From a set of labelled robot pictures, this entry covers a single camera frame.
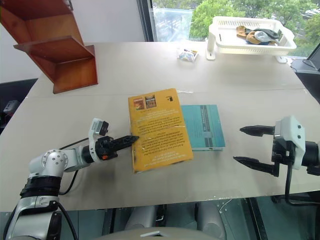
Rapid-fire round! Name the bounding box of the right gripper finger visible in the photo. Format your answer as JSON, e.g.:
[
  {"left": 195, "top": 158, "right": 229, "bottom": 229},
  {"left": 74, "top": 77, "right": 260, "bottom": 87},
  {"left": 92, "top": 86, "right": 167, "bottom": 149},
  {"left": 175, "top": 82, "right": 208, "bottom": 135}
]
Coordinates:
[
  {"left": 239, "top": 124, "right": 277, "bottom": 138},
  {"left": 232, "top": 155, "right": 281, "bottom": 178}
]

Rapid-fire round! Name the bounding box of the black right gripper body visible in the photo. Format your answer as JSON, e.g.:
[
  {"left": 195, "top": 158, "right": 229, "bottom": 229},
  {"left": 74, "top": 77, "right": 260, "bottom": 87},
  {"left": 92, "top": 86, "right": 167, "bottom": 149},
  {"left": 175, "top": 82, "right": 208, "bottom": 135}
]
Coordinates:
[{"left": 271, "top": 134, "right": 298, "bottom": 166}]

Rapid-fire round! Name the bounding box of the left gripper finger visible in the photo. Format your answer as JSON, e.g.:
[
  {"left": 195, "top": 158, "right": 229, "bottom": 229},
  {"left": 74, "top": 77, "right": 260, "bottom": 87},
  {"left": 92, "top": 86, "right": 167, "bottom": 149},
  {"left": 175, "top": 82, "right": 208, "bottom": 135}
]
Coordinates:
[
  {"left": 112, "top": 137, "right": 140, "bottom": 153},
  {"left": 110, "top": 134, "right": 140, "bottom": 147}
]

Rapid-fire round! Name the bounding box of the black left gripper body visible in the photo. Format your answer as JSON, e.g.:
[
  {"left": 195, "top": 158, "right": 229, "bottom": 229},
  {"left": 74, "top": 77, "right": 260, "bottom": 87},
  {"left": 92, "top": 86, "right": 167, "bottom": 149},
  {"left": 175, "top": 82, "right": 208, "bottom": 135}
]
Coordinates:
[{"left": 96, "top": 136, "right": 119, "bottom": 162}]

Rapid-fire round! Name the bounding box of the yellow paperback book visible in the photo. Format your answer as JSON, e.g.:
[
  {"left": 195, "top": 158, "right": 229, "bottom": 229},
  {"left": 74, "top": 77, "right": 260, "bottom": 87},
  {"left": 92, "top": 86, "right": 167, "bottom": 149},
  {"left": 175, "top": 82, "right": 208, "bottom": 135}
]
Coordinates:
[{"left": 127, "top": 87, "right": 195, "bottom": 175}]

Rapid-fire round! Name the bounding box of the teal book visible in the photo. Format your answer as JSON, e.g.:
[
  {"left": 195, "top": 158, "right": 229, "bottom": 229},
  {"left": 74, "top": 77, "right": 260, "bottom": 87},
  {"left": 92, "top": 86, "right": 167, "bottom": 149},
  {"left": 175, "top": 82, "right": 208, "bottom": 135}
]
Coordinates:
[{"left": 180, "top": 104, "right": 226, "bottom": 152}]

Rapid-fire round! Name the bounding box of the wooden stepped bookshelf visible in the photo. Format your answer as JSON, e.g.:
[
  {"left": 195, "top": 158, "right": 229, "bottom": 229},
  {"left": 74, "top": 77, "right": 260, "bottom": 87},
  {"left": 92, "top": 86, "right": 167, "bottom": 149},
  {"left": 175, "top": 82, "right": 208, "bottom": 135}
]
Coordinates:
[{"left": 0, "top": 0, "right": 99, "bottom": 95}]

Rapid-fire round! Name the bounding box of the dark side table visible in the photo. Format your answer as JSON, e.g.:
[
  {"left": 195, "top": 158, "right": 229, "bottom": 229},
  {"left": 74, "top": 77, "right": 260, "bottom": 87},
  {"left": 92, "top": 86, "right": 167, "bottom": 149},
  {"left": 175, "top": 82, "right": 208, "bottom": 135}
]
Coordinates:
[{"left": 294, "top": 70, "right": 320, "bottom": 112}]

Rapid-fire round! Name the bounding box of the silver rounded robot leg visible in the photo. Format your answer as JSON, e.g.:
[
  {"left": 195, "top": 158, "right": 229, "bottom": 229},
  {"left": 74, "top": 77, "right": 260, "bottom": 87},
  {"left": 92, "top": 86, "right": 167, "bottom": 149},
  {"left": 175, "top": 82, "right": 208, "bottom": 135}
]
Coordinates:
[
  {"left": 124, "top": 204, "right": 169, "bottom": 232},
  {"left": 196, "top": 201, "right": 227, "bottom": 240}
]

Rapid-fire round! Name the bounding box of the black laptop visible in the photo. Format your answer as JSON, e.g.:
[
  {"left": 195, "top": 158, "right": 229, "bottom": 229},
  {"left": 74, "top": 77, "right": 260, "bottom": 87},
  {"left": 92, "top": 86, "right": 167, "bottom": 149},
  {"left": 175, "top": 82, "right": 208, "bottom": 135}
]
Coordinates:
[{"left": 289, "top": 46, "right": 320, "bottom": 74}]

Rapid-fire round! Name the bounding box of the white plastic basket rack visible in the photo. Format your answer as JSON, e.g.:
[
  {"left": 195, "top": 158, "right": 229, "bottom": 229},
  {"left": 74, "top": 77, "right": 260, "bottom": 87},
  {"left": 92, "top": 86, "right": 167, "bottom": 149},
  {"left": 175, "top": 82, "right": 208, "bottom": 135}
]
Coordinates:
[{"left": 205, "top": 15, "right": 298, "bottom": 65}]

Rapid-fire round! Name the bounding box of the white and blue sock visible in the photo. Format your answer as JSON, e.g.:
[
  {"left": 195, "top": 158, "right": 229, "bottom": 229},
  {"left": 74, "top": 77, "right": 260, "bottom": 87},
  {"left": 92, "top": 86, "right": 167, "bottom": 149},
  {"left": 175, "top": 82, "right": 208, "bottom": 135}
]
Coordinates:
[{"left": 254, "top": 31, "right": 272, "bottom": 46}]

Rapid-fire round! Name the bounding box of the beige robot torso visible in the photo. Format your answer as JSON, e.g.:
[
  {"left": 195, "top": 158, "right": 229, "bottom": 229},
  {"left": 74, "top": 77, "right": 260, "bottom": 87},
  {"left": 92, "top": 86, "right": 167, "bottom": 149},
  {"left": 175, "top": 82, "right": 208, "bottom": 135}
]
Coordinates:
[{"left": 96, "top": 225, "right": 218, "bottom": 240}]

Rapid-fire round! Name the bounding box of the dark grey sock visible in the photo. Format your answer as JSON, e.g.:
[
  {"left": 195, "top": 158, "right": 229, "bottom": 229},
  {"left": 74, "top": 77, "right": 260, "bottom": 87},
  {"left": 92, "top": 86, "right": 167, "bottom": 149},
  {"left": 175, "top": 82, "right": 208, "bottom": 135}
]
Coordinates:
[{"left": 252, "top": 28, "right": 282, "bottom": 43}]

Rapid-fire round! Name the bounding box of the brown sock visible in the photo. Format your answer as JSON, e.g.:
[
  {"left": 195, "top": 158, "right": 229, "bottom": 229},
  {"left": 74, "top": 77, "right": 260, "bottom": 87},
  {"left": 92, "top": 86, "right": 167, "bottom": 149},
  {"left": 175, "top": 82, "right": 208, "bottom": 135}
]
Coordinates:
[{"left": 235, "top": 25, "right": 256, "bottom": 44}]

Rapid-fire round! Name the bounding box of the small clear plastic packet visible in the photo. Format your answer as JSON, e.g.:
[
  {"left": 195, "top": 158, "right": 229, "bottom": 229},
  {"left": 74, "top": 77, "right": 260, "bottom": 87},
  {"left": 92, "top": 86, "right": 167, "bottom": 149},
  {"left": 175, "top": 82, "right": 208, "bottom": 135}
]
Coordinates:
[{"left": 176, "top": 47, "right": 199, "bottom": 63}]

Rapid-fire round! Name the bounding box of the dark cabinet with small device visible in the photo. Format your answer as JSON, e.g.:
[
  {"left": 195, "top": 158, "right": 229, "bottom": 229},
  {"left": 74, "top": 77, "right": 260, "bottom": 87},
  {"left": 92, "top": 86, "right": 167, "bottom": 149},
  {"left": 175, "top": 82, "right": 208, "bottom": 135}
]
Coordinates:
[{"left": 0, "top": 78, "right": 39, "bottom": 136}]

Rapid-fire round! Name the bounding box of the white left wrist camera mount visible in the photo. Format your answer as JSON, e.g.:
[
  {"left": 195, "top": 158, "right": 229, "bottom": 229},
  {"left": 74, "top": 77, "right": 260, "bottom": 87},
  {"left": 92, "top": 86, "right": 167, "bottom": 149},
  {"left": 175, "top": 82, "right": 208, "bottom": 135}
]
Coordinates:
[{"left": 87, "top": 117, "right": 110, "bottom": 164}]

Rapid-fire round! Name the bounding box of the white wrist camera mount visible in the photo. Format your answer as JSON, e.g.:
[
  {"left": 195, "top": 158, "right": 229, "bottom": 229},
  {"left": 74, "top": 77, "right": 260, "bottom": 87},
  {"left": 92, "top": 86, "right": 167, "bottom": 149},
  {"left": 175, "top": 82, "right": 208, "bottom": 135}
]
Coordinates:
[
  {"left": 274, "top": 115, "right": 307, "bottom": 171},
  {"left": 87, "top": 117, "right": 110, "bottom": 164}
]

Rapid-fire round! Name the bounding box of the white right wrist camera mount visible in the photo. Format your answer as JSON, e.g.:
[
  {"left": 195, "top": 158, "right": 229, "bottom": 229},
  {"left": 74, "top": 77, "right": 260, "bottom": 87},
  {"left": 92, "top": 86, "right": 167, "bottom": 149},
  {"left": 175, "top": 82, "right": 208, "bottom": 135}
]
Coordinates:
[{"left": 274, "top": 115, "right": 307, "bottom": 171}]

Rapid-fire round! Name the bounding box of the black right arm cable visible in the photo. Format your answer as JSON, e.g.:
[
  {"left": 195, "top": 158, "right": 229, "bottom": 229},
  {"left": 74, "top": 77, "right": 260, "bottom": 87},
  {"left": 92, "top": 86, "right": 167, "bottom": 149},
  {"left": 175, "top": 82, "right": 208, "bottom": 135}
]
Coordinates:
[{"left": 270, "top": 149, "right": 320, "bottom": 207}]

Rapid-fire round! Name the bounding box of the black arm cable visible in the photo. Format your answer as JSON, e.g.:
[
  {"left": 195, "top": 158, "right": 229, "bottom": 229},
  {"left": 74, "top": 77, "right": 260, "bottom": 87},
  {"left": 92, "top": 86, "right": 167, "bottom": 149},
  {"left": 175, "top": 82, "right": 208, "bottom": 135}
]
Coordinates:
[
  {"left": 270, "top": 149, "right": 320, "bottom": 207},
  {"left": 56, "top": 136, "right": 91, "bottom": 240}
]

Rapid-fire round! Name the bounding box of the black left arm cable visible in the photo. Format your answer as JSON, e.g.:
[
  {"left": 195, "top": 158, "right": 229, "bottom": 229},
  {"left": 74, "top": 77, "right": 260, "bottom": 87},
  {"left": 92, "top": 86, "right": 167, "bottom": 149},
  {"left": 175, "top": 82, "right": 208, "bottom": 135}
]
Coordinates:
[{"left": 56, "top": 136, "right": 91, "bottom": 240}]

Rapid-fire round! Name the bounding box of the black window frame post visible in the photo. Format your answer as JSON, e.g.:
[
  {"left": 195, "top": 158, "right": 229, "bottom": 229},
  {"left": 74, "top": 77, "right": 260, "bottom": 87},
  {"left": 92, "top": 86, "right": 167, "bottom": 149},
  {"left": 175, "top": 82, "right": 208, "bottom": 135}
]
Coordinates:
[{"left": 136, "top": 0, "right": 161, "bottom": 43}]

